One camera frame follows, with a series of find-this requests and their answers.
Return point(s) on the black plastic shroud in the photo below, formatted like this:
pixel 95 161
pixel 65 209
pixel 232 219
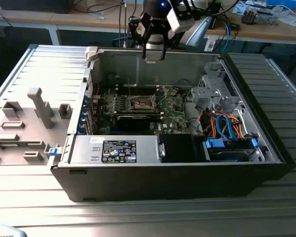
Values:
pixel 177 148

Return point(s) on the grey power supply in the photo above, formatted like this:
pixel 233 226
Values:
pixel 84 150

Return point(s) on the metal drive cage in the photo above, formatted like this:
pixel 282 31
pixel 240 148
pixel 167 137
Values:
pixel 213 93

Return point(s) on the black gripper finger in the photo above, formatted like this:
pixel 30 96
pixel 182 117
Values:
pixel 145 50
pixel 163 53

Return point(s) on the wooden desk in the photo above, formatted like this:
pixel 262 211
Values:
pixel 261 32
pixel 27 18

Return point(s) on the metal locking lever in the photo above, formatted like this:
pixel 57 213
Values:
pixel 159 91
pixel 130 89

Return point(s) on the green motherboard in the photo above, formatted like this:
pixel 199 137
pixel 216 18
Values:
pixel 172 116

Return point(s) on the black monitor stand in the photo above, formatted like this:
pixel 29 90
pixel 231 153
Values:
pixel 214 17

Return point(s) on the pale grey device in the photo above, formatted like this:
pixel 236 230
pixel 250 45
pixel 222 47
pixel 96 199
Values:
pixel 5 232

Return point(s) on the hard disk in blue carrier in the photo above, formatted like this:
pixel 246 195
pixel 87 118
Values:
pixel 227 154

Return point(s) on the pale slanted panel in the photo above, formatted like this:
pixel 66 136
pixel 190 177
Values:
pixel 199 32

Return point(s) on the grey parts rack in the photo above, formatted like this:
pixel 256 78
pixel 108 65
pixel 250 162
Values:
pixel 24 116

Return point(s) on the blue card retention latch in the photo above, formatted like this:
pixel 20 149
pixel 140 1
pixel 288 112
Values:
pixel 83 118

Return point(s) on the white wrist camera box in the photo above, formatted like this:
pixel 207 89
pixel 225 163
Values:
pixel 178 21

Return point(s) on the blue case latch clip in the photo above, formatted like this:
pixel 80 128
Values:
pixel 54 151

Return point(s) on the black PC case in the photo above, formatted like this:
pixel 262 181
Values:
pixel 138 182

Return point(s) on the green RAM stick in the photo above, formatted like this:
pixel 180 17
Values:
pixel 23 144

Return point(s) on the blue box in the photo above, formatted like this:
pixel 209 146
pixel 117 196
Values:
pixel 283 3

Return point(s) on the silver CPU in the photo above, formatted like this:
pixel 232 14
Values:
pixel 154 60

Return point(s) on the black graphics card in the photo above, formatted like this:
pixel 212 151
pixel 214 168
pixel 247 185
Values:
pixel 133 122

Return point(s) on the black heat sink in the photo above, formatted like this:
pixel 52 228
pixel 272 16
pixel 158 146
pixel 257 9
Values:
pixel 248 16

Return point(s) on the grey metal device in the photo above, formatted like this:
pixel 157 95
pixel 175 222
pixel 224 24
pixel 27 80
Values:
pixel 264 17

